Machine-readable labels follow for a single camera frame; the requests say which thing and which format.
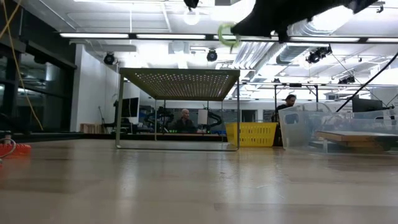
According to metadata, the white background panel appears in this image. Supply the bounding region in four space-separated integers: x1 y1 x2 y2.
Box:
197 108 208 125

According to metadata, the black ceiling track spotlight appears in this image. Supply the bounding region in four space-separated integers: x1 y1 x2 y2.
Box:
306 45 333 65
338 75 356 85

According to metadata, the overhead light bar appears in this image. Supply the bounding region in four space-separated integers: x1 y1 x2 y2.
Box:
58 32 398 44

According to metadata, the yellow plastic basket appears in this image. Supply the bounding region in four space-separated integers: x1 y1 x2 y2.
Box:
225 121 279 147

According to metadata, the green perforated metal shelf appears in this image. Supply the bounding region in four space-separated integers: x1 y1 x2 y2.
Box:
114 67 241 152

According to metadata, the person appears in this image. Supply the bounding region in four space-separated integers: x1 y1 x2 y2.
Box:
172 108 200 134
272 94 298 123

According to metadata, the yellow hanging cable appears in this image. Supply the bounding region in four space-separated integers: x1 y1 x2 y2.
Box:
0 0 44 131

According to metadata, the wooden slat crate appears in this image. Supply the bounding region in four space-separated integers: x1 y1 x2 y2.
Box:
80 123 105 134

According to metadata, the red coil keychain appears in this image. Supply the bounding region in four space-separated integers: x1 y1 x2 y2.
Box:
0 138 33 158

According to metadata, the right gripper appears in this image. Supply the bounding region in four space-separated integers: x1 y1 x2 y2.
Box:
229 0 355 43

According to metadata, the black desktop monitor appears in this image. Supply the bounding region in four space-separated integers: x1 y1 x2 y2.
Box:
351 98 384 113

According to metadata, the green coil keychain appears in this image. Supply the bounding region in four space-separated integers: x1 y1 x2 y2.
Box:
216 22 242 48

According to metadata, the clear plastic container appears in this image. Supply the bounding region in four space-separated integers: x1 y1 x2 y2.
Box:
277 101 398 156

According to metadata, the black wall monitor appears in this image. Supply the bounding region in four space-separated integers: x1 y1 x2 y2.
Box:
120 96 140 118

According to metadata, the black table frame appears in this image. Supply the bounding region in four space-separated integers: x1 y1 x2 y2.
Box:
12 132 228 141

